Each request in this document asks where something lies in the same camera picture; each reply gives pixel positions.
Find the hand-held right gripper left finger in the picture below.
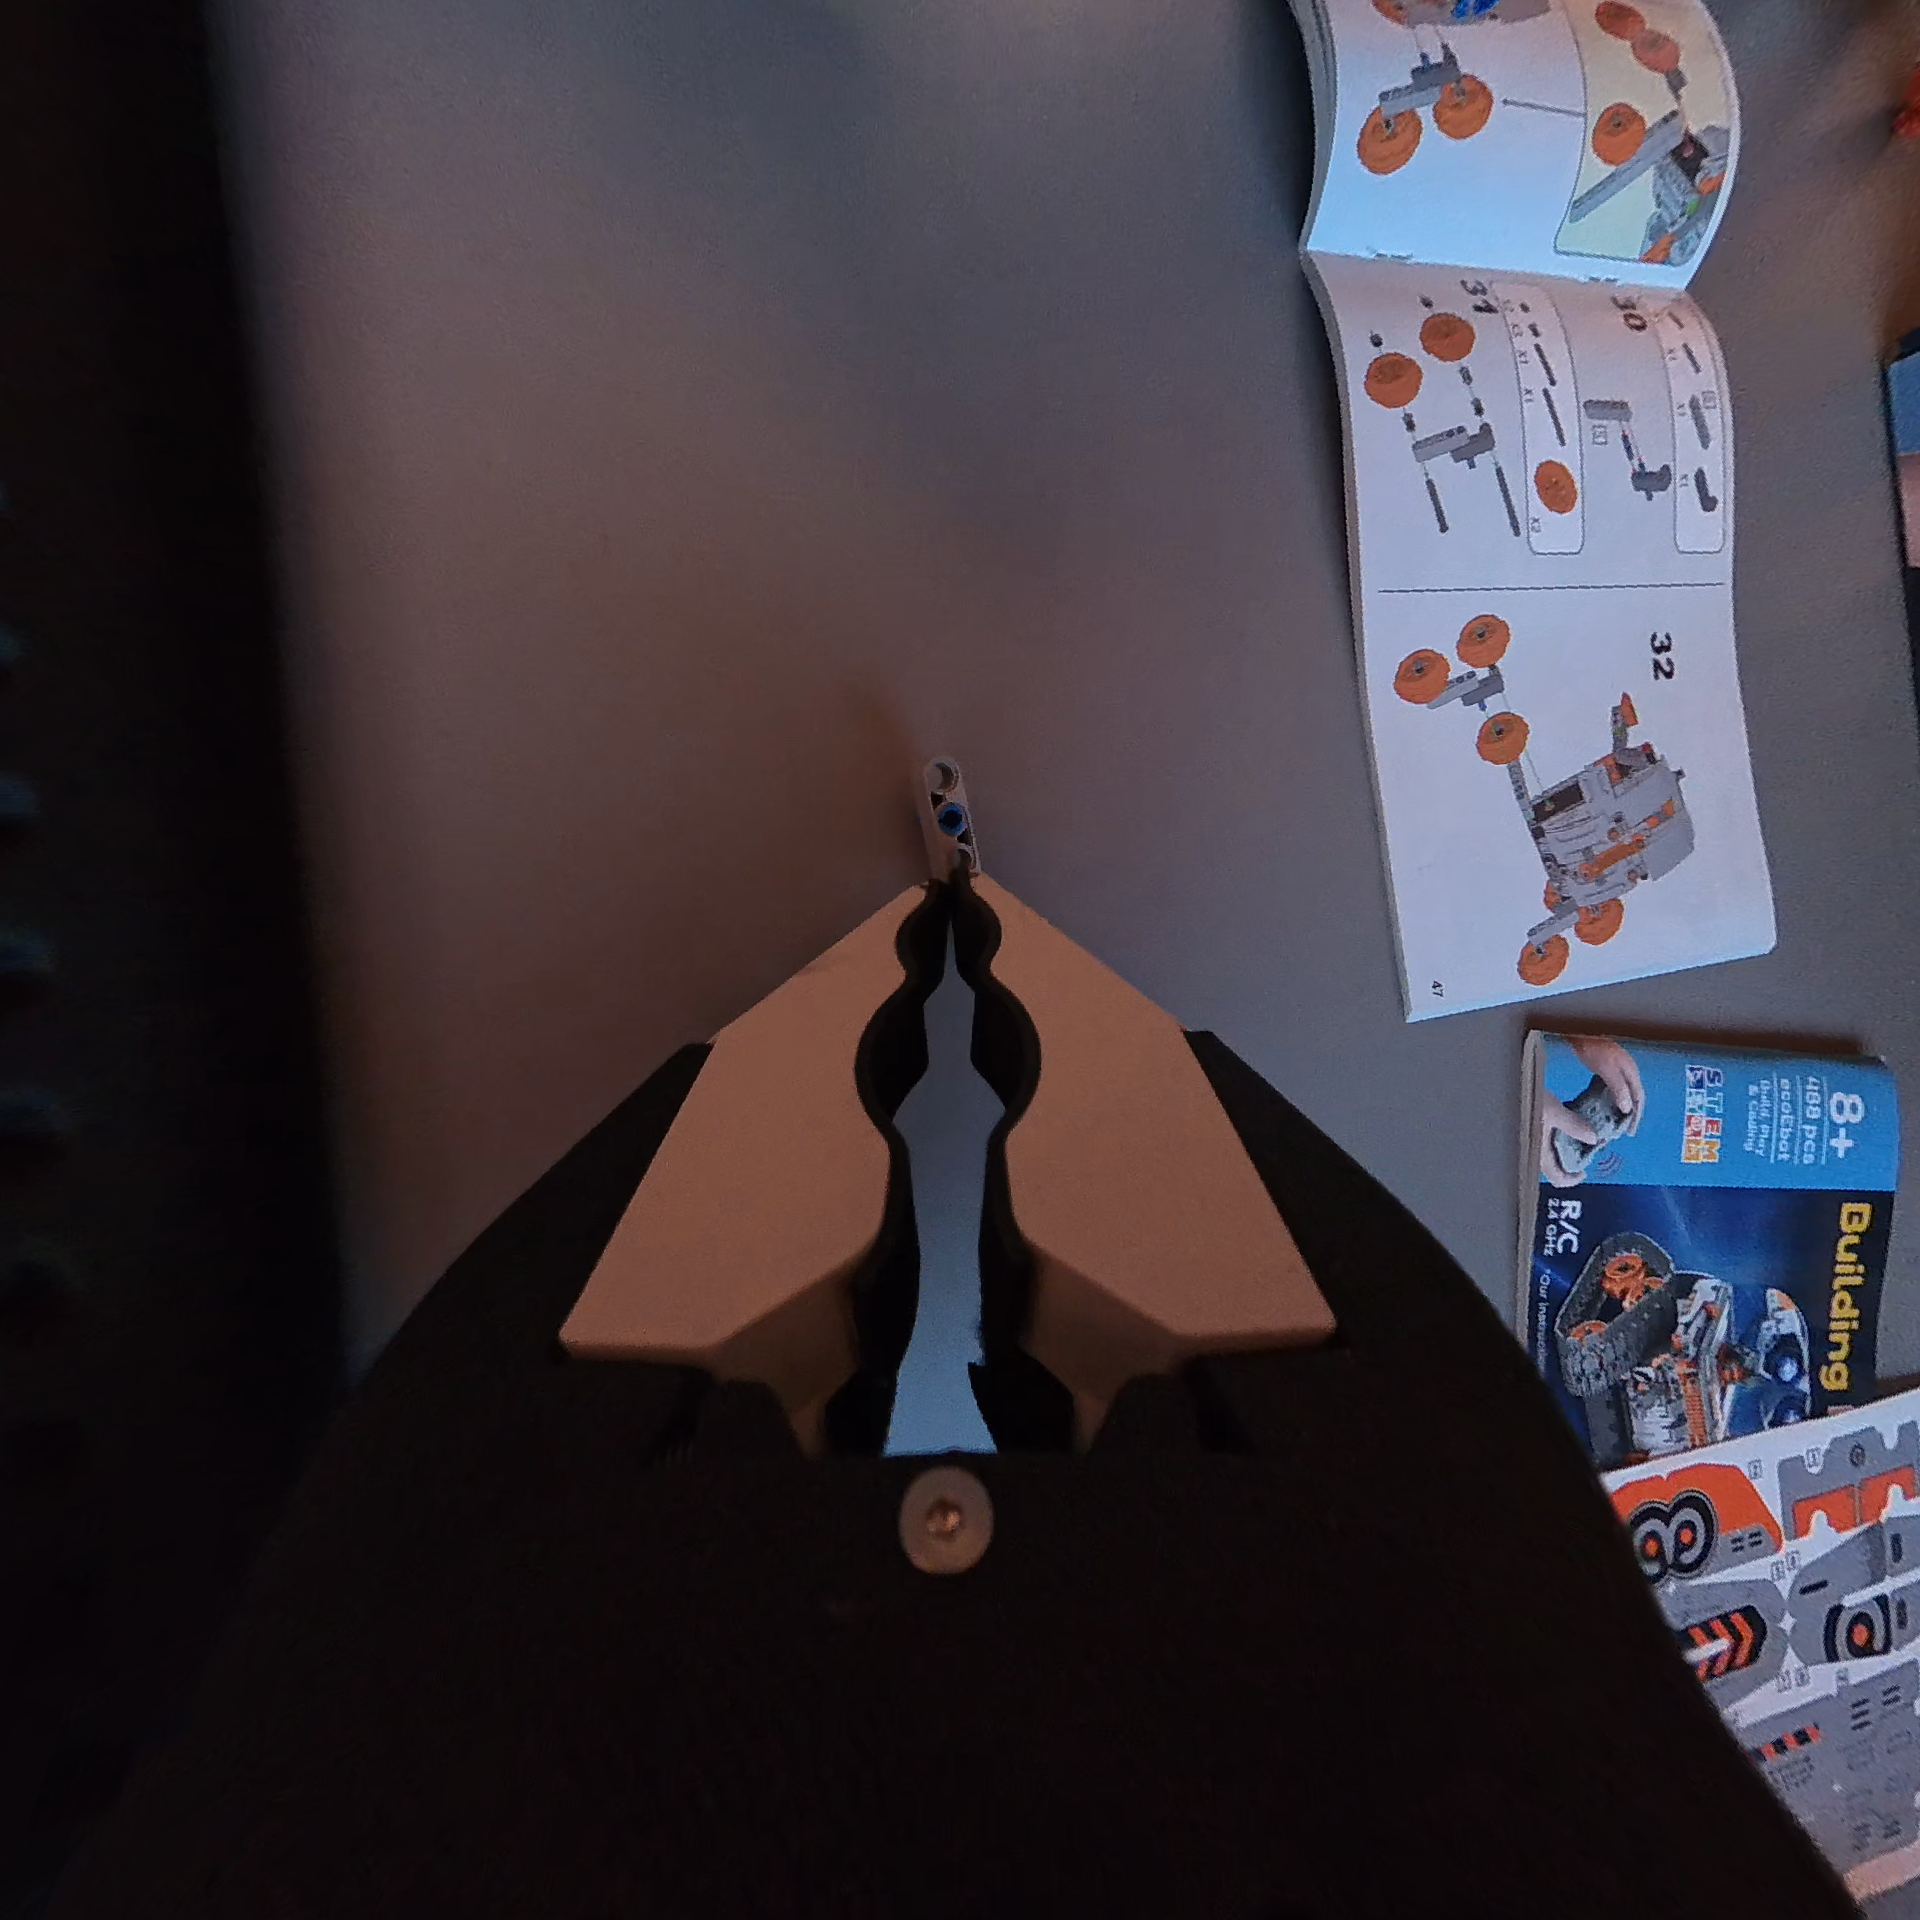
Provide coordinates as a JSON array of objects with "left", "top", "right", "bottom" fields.
[{"left": 558, "top": 883, "right": 932, "bottom": 1455}]

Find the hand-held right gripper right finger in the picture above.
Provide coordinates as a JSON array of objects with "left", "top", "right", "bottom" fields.
[{"left": 950, "top": 874, "right": 1338, "bottom": 1455}]

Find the grey holed beam with blue pin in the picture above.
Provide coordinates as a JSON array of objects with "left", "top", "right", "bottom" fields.
[{"left": 920, "top": 755, "right": 981, "bottom": 890}]

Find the grey desk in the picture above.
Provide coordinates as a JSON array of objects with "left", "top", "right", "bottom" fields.
[{"left": 211, "top": 0, "right": 1920, "bottom": 1920}]

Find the blue instruction booklet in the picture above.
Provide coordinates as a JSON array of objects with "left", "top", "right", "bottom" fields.
[{"left": 1515, "top": 1026, "right": 1900, "bottom": 1473}]

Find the open white instruction booklet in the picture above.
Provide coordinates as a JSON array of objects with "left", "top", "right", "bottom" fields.
[{"left": 1296, "top": 0, "right": 1779, "bottom": 1025}]

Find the robot sticker sheet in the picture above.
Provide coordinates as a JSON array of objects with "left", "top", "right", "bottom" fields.
[{"left": 1598, "top": 1387, "right": 1920, "bottom": 1907}]

